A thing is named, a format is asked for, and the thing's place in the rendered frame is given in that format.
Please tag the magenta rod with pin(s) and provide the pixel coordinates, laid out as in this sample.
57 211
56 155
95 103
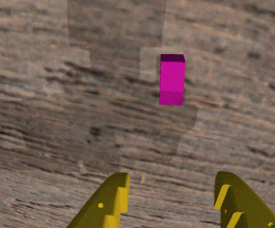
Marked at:
172 78

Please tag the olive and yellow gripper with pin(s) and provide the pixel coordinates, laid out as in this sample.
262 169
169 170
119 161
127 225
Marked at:
240 206

